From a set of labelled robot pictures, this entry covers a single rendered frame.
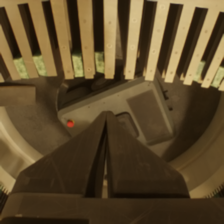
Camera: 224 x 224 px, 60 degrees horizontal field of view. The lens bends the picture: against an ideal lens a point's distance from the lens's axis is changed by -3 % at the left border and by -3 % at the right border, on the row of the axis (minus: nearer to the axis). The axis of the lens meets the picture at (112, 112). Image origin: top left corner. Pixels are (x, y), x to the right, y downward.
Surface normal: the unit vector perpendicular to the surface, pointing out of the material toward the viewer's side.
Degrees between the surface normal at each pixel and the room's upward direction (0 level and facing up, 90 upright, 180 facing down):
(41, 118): 0
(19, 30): 0
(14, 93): 24
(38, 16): 0
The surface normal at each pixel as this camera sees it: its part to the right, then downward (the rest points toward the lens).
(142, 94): 0.00, 0.58
